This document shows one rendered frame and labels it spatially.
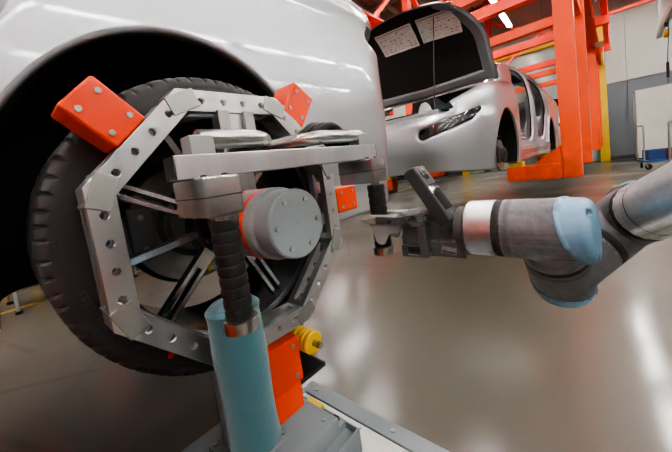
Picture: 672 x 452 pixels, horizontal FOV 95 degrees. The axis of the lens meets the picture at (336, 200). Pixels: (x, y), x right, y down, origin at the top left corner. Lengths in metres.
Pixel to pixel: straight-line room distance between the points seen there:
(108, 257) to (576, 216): 0.66
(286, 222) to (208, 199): 0.19
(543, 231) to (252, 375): 0.49
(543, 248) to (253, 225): 0.45
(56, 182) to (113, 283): 0.19
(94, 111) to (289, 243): 0.36
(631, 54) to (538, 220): 13.14
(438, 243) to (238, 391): 0.41
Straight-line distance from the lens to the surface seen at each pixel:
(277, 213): 0.54
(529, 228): 0.51
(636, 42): 13.67
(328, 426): 1.08
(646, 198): 0.57
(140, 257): 0.71
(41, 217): 0.66
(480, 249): 0.54
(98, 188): 0.58
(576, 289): 0.61
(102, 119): 0.60
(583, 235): 0.50
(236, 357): 0.57
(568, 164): 4.00
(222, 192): 0.40
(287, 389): 0.82
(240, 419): 0.63
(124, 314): 0.61
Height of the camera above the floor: 0.94
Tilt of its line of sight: 6 degrees down
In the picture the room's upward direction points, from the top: 8 degrees counter-clockwise
